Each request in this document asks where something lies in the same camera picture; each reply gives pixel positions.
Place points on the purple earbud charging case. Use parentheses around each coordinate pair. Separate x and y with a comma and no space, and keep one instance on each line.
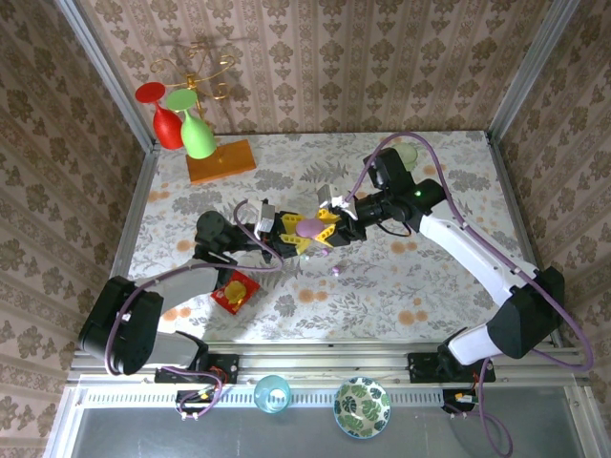
(309,227)

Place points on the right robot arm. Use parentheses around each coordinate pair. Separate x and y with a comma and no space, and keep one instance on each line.
(477,257)

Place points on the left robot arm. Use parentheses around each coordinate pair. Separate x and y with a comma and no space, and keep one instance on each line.
(186,291)

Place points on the green translucent plastic cup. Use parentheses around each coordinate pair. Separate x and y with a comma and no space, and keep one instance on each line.
(410,155)

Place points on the red packet with yellow print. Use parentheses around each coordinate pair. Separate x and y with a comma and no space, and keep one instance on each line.
(234,293)

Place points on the gold glass rack wooden base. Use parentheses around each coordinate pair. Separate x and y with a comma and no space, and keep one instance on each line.
(222,164)

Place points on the green wine glass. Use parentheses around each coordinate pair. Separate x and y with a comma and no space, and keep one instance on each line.
(198,138)

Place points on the red wine glass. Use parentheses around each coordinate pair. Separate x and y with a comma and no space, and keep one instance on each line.
(167,129)

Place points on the blue glass cup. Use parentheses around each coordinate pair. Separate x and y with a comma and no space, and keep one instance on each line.
(272,396)

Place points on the leaf pattern bowl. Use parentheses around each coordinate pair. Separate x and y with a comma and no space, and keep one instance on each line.
(361,406)

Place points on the grey metal shelf panel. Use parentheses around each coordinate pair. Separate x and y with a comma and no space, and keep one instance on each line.
(191,439)

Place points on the aluminium table edge rail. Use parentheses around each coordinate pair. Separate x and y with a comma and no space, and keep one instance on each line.
(517,214)
(138,210)

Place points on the aluminium front rail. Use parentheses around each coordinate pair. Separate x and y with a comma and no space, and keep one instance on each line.
(324,362)

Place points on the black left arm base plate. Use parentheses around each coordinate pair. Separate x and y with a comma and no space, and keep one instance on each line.
(224,367)

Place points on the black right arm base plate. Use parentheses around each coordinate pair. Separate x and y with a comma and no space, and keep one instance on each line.
(422,367)

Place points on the black connector bracket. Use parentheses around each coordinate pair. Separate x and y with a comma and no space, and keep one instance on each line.
(191,398)
(453,398)

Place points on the aluminium frame post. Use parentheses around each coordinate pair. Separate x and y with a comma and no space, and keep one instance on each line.
(109,71)
(531,71)

